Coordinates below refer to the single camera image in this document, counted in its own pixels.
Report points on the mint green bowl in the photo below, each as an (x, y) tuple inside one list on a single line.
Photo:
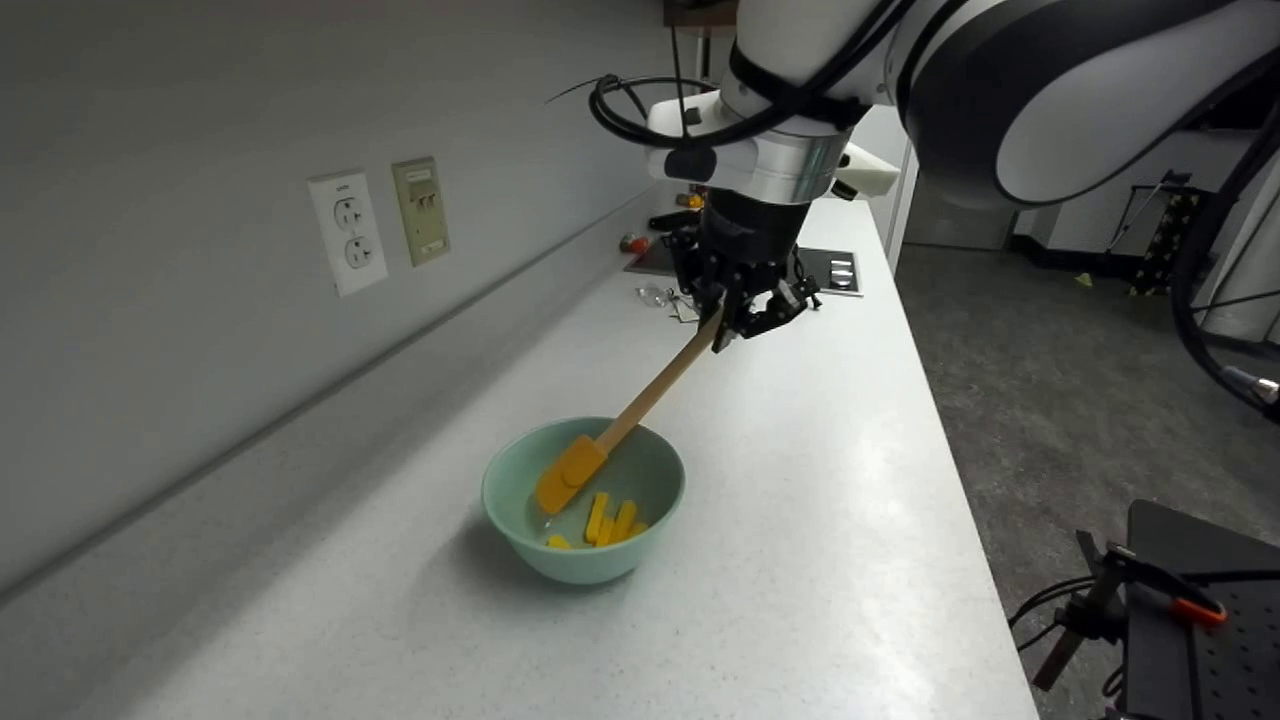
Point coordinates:
[(514, 526)]

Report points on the white wall outlet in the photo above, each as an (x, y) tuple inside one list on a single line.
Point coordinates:
[(350, 233)]

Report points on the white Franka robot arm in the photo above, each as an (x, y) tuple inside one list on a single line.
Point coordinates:
[(1133, 80)]

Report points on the beige wall switch plate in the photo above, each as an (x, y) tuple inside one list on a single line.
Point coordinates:
[(423, 210)]

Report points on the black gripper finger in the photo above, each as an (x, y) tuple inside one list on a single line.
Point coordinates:
[(709, 312), (778, 305)]

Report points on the wooden wall cabinet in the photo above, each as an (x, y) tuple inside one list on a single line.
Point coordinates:
[(701, 9)]

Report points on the wooden spoon with orange head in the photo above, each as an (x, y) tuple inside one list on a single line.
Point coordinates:
[(652, 394)]

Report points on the small red object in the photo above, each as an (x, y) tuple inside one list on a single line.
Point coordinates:
[(639, 242)]

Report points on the black perforated breadboard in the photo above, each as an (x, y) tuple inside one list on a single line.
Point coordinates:
[(1200, 665)]

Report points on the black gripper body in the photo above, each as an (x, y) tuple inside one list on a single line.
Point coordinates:
[(742, 245)]

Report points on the yellow food pieces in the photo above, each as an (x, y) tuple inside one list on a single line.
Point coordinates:
[(613, 520)]

